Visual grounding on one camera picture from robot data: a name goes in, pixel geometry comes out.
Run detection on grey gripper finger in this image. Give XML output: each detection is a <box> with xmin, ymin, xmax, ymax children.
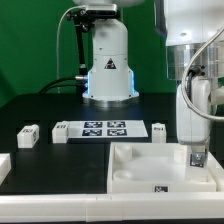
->
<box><xmin>192</xmin><ymin>146</ymin><xmax>208</xmax><ymax>167</ymax></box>

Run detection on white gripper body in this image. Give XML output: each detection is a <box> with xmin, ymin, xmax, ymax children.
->
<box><xmin>175</xmin><ymin>77</ymin><xmax>224</xmax><ymax>146</ymax></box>

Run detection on white square tabletop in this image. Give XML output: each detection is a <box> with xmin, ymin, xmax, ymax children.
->
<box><xmin>107</xmin><ymin>142</ymin><xmax>224</xmax><ymax>193</ymax></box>

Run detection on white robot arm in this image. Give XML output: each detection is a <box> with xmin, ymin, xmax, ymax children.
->
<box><xmin>73</xmin><ymin>0</ymin><xmax>224</xmax><ymax>168</ymax></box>

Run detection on paper sheet with tags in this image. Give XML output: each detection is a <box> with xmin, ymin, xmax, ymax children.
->
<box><xmin>68</xmin><ymin>120</ymin><xmax>148</xmax><ymax>138</ymax></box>

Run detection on white left fence piece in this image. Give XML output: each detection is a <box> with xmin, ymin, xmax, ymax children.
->
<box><xmin>0</xmin><ymin>153</ymin><xmax>11</xmax><ymax>185</ymax></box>

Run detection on white front fence rail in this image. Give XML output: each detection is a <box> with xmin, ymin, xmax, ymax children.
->
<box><xmin>0</xmin><ymin>192</ymin><xmax>224</xmax><ymax>223</ymax></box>

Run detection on black cables at base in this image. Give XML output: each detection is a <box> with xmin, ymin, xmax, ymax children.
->
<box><xmin>38</xmin><ymin>75</ymin><xmax>90</xmax><ymax>95</ymax></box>

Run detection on black camera stand pole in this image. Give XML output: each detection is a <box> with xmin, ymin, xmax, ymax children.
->
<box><xmin>66</xmin><ymin>10</ymin><xmax>94</xmax><ymax>75</ymax></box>

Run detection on black camera on stand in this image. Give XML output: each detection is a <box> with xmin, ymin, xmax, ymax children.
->
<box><xmin>85</xmin><ymin>4</ymin><xmax>119</xmax><ymax>19</ymax></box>

